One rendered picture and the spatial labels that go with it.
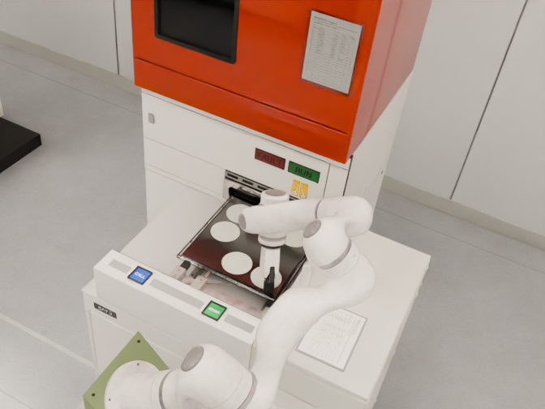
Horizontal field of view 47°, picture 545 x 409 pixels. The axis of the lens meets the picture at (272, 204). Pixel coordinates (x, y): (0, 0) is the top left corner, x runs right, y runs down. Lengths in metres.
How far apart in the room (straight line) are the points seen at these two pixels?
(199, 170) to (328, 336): 0.89
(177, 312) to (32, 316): 1.37
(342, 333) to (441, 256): 1.84
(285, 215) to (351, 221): 0.31
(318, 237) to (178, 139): 1.09
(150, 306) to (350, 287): 0.71
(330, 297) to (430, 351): 1.75
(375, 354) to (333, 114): 0.71
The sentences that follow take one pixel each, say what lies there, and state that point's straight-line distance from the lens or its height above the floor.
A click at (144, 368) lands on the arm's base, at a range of 1.76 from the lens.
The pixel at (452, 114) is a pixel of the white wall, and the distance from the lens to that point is 3.57.
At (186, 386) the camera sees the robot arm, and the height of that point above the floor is 1.23.
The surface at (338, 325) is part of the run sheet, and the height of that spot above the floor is 0.97.
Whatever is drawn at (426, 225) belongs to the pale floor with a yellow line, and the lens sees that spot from 3.78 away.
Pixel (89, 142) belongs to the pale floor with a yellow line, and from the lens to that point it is 4.12.
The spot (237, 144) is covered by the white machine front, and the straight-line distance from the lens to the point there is 2.22.
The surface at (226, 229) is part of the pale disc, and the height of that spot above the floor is 0.90.
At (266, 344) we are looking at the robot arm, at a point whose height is 1.26.
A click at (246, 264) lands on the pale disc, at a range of 2.08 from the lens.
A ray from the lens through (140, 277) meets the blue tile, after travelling 1.95.
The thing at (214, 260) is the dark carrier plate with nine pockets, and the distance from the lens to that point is 2.08.
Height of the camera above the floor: 2.41
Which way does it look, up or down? 41 degrees down
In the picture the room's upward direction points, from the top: 8 degrees clockwise
